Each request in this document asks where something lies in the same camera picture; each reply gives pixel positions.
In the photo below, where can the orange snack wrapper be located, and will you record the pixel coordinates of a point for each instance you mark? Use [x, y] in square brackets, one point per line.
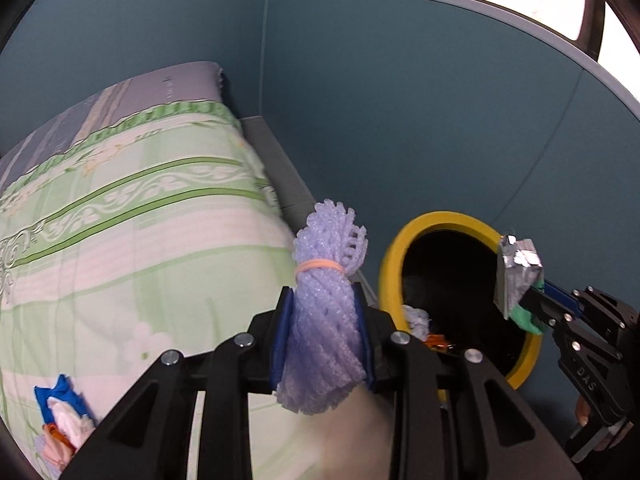
[440, 344]

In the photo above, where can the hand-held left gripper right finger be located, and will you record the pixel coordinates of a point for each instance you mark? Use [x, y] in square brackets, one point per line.
[367, 355]

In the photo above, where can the purple foam net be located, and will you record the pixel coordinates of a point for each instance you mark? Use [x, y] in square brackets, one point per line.
[325, 340]
[417, 320]

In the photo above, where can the white tissue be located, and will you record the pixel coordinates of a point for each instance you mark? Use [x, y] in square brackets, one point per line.
[67, 417]

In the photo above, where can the yellow-rimmed brown trash bin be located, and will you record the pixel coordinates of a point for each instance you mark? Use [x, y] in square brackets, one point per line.
[395, 260]

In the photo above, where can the grey striped bedsheet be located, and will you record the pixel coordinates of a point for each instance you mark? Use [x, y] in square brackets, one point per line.
[125, 95]

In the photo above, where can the pink foam net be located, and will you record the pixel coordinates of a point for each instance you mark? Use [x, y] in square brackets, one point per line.
[50, 455]

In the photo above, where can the grey bed frame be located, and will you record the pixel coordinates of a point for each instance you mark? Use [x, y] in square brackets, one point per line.
[280, 170]

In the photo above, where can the orange rubber band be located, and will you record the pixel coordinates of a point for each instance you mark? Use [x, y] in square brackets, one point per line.
[320, 264]

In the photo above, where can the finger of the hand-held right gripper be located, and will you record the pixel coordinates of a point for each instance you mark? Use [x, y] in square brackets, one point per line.
[540, 307]
[560, 294]

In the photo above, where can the person's right hand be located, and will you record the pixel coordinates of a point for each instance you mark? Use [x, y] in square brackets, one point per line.
[581, 412]

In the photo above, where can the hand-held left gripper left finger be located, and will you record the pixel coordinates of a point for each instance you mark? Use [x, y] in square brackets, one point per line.
[280, 340]

